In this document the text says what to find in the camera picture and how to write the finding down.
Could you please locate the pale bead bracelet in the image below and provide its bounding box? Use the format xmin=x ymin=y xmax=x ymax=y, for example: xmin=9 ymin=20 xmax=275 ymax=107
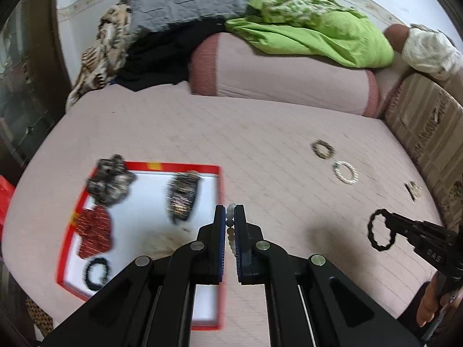
xmin=225 ymin=202 xmax=237 ymax=257

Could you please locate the red box with white inside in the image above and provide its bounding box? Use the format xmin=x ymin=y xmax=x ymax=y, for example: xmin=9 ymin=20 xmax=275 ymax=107
xmin=56 ymin=160 xmax=227 ymax=331

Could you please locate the dark sparkly hair clip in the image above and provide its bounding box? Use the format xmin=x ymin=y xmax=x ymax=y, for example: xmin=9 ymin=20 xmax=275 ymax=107
xmin=166 ymin=170 xmax=200 ymax=224

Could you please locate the person's right hand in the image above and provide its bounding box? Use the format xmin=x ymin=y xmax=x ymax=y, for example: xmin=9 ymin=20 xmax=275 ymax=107
xmin=415 ymin=280 xmax=460 ymax=329

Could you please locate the green cloth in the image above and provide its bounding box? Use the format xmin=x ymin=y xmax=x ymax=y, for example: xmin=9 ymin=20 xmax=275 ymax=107
xmin=225 ymin=0 xmax=395 ymax=69

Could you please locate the white lace cloth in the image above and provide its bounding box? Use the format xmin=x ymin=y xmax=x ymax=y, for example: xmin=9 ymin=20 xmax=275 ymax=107
xmin=401 ymin=23 xmax=463 ymax=82

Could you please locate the grey black organza scrunchie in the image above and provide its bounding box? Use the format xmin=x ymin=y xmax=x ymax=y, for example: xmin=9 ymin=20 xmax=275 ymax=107
xmin=86 ymin=154 xmax=137 ymax=206

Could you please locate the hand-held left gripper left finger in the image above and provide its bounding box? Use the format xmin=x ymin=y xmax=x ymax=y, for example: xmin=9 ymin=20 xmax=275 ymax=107
xmin=43 ymin=205 xmax=227 ymax=347

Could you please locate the black wavy hair tie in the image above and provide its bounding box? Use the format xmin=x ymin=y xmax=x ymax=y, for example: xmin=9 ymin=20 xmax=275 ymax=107
xmin=367 ymin=208 xmax=396 ymax=252

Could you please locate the pink bolster pillow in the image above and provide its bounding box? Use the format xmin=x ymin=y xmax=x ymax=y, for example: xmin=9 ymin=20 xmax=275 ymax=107
xmin=189 ymin=32 xmax=380 ymax=118
xmin=374 ymin=25 xmax=413 ymax=118

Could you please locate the black cloth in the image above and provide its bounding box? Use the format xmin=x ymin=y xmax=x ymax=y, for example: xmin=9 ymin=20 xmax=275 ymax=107
xmin=116 ymin=18 xmax=227 ymax=93

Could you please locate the white green bead bracelet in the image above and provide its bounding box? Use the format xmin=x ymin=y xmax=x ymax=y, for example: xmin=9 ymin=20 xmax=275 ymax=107
xmin=332 ymin=160 xmax=359 ymax=185

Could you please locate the red polka dot scrunchie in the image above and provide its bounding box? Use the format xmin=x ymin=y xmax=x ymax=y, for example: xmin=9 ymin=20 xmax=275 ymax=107
xmin=75 ymin=204 xmax=114 ymax=259

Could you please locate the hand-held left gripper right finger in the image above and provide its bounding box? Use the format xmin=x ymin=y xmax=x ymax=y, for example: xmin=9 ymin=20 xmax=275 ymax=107
xmin=234 ymin=204 xmax=422 ymax=347

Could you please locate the animal print blanket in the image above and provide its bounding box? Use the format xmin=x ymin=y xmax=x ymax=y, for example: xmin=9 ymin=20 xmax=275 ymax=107
xmin=66 ymin=3 xmax=133 ymax=111

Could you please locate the beige patterned cushion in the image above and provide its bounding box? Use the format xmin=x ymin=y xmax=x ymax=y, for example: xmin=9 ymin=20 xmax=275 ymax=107
xmin=383 ymin=72 xmax=463 ymax=232

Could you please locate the dark bead bracelet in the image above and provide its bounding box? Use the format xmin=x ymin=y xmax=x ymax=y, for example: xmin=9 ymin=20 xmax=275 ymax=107
xmin=312 ymin=139 xmax=336 ymax=160

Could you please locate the dark wooden cabinet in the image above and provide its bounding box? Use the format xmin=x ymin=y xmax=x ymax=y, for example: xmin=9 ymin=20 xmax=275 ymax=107
xmin=0 ymin=7 xmax=69 ymax=185

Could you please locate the red plastic bag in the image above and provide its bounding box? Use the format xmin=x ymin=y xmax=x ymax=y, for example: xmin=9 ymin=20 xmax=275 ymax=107
xmin=0 ymin=175 xmax=17 ymax=225

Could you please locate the white dotted scrunchie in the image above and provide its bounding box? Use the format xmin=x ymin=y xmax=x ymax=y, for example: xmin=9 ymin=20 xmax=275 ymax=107
xmin=141 ymin=229 xmax=185 ymax=259

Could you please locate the small gold hair pin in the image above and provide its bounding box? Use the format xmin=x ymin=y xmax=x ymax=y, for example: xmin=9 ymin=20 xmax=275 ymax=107
xmin=405 ymin=181 xmax=424 ymax=201

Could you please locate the brown checkered cloth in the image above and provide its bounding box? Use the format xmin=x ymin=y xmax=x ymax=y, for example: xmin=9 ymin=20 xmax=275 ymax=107
xmin=23 ymin=296 xmax=55 ymax=333

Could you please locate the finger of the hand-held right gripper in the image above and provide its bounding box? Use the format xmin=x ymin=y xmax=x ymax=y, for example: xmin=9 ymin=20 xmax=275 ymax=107
xmin=383 ymin=213 xmax=416 ymax=240

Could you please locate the black ruched hair tie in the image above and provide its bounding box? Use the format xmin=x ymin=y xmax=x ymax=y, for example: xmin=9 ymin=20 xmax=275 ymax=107
xmin=84 ymin=256 xmax=112 ymax=291

